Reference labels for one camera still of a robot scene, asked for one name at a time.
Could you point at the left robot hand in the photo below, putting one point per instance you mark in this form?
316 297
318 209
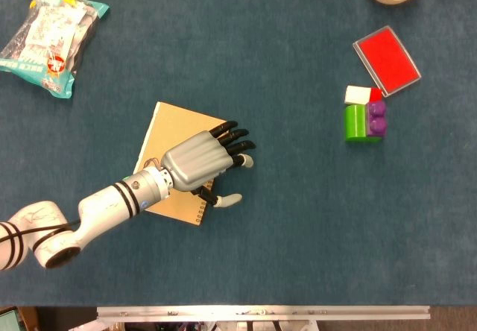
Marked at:
194 159

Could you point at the tan spiral notebook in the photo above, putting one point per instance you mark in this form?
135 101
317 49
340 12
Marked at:
167 129

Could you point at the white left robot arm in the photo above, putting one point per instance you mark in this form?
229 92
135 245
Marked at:
104 204

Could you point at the green plastic toy block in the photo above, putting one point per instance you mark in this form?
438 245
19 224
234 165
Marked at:
354 124

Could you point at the white and red small block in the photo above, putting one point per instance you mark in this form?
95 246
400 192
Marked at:
356 95

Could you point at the purple toy block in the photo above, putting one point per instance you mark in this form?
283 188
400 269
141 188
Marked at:
377 122

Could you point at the blue felt table cover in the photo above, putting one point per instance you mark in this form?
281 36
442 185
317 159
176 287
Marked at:
261 215

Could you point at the teal snack bag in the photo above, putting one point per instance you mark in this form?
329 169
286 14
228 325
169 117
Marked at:
48 36

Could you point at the red ink stamp pad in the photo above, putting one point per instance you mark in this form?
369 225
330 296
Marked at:
387 60

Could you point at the green screen device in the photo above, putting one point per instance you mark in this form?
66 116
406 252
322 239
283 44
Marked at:
7 320

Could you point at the aluminium profile rail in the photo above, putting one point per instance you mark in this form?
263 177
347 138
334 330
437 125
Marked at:
261 313

